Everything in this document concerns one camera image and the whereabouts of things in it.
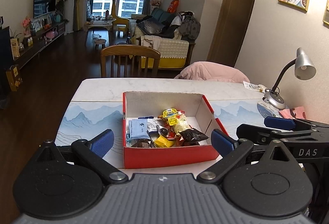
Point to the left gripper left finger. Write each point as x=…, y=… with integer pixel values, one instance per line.
x=79, y=163

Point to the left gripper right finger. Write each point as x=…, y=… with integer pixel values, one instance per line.
x=243, y=162

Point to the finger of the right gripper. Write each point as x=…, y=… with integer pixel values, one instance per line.
x=298, y=135
x=280, y=122

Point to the black gold snack packet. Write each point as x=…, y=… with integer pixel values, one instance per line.
x=192, y=135

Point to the red orange snack bag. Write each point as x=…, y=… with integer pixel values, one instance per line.
x=171, y=118

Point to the dark brown snack packet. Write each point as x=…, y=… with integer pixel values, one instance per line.
x=142, y=143

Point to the pink paper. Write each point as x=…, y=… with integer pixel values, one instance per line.
x=290, y=113

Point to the blue mountain table mat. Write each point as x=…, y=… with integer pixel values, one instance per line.
x=85, y=120

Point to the white wrapper on table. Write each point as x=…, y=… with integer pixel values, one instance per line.
x=255, y=87

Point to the light blue wipe packet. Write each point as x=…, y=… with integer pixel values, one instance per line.
x=137, y=129

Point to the silver desk lamp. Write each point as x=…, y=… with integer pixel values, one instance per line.
x=303, y=70

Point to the yellow snack packet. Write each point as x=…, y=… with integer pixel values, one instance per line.
x=163, y=142

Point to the red cardboard box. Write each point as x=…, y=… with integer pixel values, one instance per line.
x=162, y=129

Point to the pink jacket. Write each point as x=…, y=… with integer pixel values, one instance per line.
x=212, y=71

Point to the yellow cardboard box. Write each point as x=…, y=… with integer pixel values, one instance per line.
x=14, y=77

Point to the wooden dining chair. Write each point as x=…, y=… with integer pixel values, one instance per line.
x=127, y=60

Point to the dark tv cabinet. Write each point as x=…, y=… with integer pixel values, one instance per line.
x=41, y=40

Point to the sofa with white cover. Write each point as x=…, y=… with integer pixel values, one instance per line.
x=173, y=35

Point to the wooden coffee table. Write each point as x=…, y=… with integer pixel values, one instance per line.
x=101, y=24

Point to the yellow armchair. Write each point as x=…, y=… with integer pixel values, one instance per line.
x=120, y=24

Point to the television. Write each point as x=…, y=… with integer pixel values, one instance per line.
x=42, y=7

